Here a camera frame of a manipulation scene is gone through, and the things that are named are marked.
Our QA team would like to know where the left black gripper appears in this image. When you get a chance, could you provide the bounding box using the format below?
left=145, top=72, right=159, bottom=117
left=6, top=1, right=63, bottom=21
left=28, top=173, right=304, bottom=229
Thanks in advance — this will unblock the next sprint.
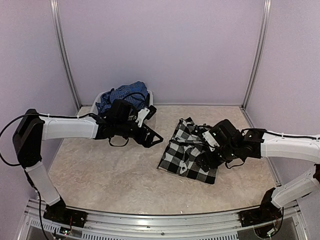
left=116, top=120, right=164, bottom=148

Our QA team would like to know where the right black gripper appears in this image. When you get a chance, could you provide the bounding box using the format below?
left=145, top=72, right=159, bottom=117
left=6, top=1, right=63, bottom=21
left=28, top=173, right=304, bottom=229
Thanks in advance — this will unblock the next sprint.
left=196, top=144, right=239, bottom=172

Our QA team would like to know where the black white plaid shirt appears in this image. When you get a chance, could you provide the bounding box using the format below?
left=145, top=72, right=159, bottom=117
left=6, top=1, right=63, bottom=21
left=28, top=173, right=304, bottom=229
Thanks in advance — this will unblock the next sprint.
left=157, top=117, right=218, bottom=185

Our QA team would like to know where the white plastic basket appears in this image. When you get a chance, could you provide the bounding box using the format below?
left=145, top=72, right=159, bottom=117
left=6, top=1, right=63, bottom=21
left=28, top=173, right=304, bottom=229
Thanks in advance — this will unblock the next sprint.
left=90, top=90, right=154, bottom=114

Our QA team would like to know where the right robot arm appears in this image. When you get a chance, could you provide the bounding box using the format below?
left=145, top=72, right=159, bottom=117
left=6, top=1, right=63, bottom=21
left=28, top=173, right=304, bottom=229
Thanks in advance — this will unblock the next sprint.
left=196, top=119, right=320, bottom=222

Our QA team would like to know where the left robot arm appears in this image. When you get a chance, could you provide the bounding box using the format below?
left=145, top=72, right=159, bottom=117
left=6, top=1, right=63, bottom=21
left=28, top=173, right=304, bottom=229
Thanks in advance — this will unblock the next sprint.
left=12, top=99, right=164, bottom=223

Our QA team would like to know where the blue checkered shirt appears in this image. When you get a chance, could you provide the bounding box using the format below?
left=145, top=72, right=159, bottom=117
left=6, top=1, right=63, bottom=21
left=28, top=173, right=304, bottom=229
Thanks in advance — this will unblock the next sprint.
left=94, top=81, right=149, bottom=115

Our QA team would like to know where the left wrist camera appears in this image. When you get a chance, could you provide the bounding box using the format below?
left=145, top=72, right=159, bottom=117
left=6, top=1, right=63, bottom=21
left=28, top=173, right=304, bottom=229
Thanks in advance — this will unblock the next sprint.
left=135, top=105, right=157, bottom=128

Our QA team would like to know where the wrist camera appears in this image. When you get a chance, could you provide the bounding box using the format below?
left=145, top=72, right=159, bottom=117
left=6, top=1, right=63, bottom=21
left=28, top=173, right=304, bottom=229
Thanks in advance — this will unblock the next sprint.
left=135, top=105, right=157, bottom=128
left=202, top=130, right=220, bottom=148

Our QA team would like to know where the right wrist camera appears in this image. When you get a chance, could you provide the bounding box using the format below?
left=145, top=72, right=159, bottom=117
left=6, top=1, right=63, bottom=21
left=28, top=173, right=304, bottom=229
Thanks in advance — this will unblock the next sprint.
left=202, top=130, right=220, bottom=148

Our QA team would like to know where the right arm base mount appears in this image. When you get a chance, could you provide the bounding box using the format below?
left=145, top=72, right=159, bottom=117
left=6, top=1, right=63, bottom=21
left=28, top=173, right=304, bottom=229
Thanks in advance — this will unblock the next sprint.
left=238, top=188, right=283, bottom=227

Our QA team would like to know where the right aluminium frame post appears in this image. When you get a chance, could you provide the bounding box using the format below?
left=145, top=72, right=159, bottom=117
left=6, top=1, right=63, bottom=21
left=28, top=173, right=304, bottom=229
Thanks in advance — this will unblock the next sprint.
left=241, top=0, right=272, bottom=112

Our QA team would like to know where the aluminium frame post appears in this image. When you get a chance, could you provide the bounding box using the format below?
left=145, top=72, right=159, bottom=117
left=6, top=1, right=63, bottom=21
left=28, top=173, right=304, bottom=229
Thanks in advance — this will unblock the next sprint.
left=49, top=0, right=82, bottom=111
left=241, top=0, right=272, bottom=112

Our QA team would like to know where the front aluminium rail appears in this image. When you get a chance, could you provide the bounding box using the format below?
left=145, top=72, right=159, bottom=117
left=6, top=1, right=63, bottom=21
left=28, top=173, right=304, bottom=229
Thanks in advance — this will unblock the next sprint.
left=16, top=199, right=309, bottom=240

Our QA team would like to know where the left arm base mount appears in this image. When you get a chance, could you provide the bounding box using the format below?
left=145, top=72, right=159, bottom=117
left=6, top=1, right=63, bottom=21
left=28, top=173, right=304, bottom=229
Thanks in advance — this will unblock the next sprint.
left=43, top=196, right=88, bottom=228

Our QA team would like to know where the left aluminium frame post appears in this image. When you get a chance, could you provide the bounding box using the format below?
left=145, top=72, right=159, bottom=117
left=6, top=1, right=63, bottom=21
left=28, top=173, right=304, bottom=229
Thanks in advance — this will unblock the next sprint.
left=49, top=0, right=82, bottom=111

